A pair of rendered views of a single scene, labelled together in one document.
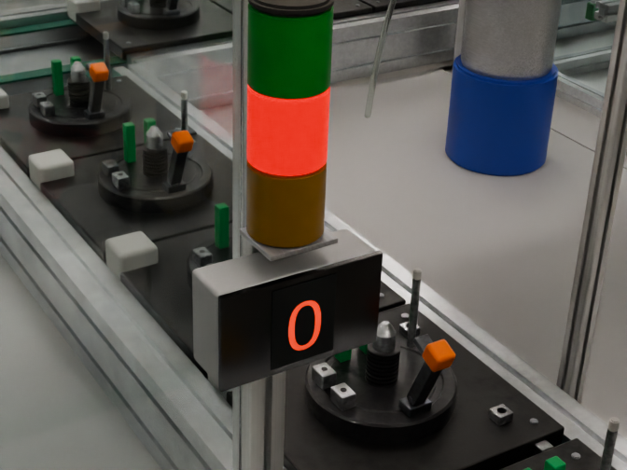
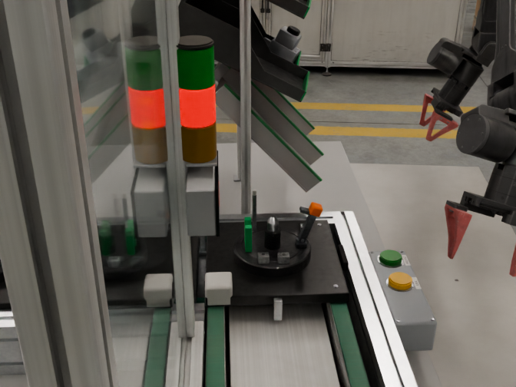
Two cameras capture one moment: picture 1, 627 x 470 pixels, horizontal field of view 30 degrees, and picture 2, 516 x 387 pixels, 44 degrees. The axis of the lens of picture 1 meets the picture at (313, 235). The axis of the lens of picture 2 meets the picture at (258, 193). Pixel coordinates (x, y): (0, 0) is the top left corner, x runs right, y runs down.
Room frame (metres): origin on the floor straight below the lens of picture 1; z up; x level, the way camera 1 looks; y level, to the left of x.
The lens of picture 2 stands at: (0.21, 0.66, 1.63)
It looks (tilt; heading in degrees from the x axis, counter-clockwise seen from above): 28 degrees down; 299
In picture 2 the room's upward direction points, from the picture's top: straight up
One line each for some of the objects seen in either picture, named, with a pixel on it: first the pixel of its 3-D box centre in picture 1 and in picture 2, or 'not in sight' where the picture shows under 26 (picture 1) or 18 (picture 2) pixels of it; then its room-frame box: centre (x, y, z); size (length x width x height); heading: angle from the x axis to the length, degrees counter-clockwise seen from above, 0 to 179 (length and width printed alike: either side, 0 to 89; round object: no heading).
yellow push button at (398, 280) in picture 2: not in sight; (400, 282); (0.44, -0.25, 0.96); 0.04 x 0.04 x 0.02
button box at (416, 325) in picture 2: not in sight; (398, 297); (0.44, -0.25, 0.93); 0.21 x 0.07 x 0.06; 123
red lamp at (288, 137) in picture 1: (287, 122); (196, 102); (0.66, 0.02, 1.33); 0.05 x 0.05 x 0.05
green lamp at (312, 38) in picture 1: (289, 45); (194, 64); (0.66, 0.02, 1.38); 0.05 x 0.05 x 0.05
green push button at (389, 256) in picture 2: not in sight; (390, 259); (0.47, -0.31, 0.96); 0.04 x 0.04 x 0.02
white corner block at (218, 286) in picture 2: not in sight; (218, 289); (0.69, -0.07, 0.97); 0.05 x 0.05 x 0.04; 33
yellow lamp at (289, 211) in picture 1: (285, 195); (197, 138); (0.66, 0.02, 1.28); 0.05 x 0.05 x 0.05
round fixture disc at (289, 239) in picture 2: not in sight; (272, 249); (0.66, -0.21, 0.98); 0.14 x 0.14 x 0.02
